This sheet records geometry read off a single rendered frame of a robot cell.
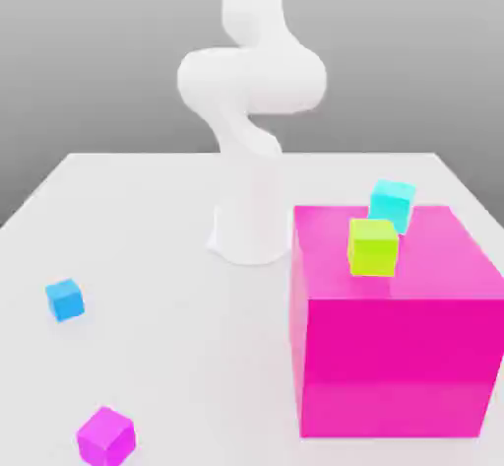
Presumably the small lime green cube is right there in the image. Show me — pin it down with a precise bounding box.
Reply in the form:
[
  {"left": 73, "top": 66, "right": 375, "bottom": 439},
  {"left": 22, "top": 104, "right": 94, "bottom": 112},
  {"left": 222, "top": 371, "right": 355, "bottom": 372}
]
[{"left": 346, "top": 218, "right": 400, "bottom": 278}]

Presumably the small cyan cube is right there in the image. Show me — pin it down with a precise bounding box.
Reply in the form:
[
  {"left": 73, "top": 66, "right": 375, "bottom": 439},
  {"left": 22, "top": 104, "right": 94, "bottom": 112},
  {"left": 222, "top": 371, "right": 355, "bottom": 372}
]
[{"left": 368, "top": 178, "right": 417, "bottom": 235}]

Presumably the small blue cube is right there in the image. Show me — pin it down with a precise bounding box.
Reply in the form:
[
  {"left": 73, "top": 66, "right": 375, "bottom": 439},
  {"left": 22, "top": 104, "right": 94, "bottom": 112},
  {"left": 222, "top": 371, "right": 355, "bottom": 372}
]
[{"left": 44, "top": 277, "right": 87, "bottom": 323}]

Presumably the small magenta cube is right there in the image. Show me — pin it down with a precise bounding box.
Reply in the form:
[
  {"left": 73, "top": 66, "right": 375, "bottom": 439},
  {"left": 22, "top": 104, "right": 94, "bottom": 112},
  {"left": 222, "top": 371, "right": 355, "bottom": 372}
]
[{"left": 76, "top": 405, "right": 138, "bottom": 466}]

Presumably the large pink box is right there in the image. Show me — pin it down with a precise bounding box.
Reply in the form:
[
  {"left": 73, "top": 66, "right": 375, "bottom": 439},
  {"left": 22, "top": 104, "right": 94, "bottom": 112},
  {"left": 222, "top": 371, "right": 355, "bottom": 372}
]
[{"left": 289, "top": 204, "right": 504, "bottom": 439}]

